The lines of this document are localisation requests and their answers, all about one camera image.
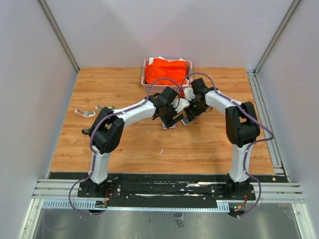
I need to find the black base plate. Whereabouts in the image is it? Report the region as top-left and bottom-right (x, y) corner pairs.
(77, 173), (256, 206)

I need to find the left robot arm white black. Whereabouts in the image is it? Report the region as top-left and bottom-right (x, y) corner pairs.
(85, 87), (190, 197)

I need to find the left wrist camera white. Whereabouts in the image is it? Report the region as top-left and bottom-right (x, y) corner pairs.
(172, 98), (190, 113)

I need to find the grey slotted cable duct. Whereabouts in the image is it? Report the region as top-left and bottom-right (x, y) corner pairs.
(42, 199), (230, 213)

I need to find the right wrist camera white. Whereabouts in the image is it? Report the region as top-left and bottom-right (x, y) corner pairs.
(183, 87), (195, 102)

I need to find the white paper in basket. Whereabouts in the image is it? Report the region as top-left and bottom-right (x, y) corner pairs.
(148, 56), (185, 65)

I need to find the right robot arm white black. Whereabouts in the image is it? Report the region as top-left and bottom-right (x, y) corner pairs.
(183, 78), (260, 199)

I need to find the orange cloth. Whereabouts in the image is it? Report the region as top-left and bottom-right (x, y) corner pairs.
(145, 59), (187, 86)

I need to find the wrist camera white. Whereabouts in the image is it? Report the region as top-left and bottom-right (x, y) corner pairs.
(183, 87), (195, 102)
(172, 98), (190, 113)

